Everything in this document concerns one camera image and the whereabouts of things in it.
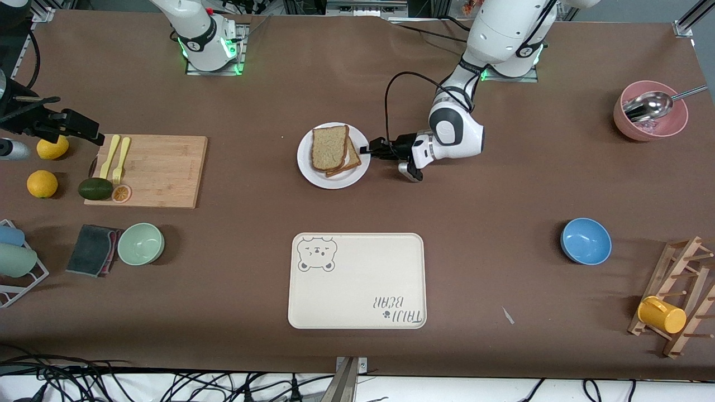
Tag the metal ladle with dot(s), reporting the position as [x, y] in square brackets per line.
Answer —
[651, 105]

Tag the yellow plastic knife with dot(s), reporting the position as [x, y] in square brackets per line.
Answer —
[111, 153]

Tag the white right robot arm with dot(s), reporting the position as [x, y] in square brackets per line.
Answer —
[201, 33]

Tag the plain brown bread slice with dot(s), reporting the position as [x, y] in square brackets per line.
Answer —
[328, 148]

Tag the wooden cutting board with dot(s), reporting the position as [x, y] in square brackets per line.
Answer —
[167, 167]

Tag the yellow lemon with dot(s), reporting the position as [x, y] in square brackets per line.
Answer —
[53, 151]
[42, 184]

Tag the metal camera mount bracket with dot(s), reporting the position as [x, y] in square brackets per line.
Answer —
[347, 382]

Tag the grey equipment box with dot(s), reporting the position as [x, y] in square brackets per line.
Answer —
[366, 6]

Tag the cream bear print tray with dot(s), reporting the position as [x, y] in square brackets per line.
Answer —
[357, 285]

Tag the white round plate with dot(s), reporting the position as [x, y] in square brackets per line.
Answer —
[310, 176]

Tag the pink cloth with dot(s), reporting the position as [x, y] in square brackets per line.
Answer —
[114, 248]

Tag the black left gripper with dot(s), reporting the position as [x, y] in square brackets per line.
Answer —
[400, 147]

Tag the wooden mug rack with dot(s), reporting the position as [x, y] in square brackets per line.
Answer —
[678, 262]

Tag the pink bowl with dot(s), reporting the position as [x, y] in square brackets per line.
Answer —
[665, 131]

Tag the small white paper scrap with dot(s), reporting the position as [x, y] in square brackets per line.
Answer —
[508, 315]

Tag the yellow plastic fork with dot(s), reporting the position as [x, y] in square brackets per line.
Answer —
[124, 151]

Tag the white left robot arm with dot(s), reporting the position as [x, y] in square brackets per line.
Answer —
[503, 33]

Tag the dark grey cloth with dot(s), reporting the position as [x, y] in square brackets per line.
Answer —
[89, 250]

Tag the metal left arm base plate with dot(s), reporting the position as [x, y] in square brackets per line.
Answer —
[530, 77]

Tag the blue bowl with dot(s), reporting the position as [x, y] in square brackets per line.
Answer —
[585, 241]

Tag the dark green avocado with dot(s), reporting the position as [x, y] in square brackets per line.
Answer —
[95, 189]

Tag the pale green cup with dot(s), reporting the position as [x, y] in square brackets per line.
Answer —
[17, 261]

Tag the pale green bowl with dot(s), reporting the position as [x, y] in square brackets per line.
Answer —
[141, 244]

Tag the light blue cup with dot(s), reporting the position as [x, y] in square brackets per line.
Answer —
[10, 235]

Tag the yellow mug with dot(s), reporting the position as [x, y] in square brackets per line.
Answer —
[662, 315]

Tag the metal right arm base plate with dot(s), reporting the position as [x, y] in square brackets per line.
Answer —
[241, 50]

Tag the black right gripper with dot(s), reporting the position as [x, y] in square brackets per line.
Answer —
[29, 124]

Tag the aluminium frame profile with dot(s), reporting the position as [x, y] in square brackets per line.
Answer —
[692, 19]
[43, 14]

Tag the orange half slice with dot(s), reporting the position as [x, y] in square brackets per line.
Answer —
[121, 194]

